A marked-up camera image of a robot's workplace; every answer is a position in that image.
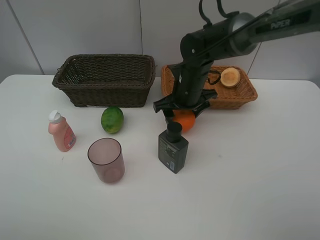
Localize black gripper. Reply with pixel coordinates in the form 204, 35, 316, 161
153, 89, 217, 125

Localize dark brown wicker basket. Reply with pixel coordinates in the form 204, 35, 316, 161
52, 54, 156, 108

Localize green lime fruit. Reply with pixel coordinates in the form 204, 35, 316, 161
100, 106, 124, 134

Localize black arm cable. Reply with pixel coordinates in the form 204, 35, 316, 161
198, 0, 241, 26

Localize dark green pump bottle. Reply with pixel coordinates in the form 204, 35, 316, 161
158, 121, 189, 174

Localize translucent pink plastic cup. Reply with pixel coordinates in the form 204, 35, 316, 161
87, 137, 125, 184

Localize orange tangerine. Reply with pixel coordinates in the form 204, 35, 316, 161
172, 110, 196, 133

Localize orange wicker basket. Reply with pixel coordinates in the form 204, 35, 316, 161
161, 65, 258, 110

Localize pink bottle white cap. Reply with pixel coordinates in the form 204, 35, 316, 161
48, 110, 76, 152

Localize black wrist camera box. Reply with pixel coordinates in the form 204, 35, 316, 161
167, 63, 185, 76

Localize red yellow half peach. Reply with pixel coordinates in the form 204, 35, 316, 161
220, 67, 241, 88

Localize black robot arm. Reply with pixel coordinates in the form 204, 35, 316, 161
153, 0, 320, 123

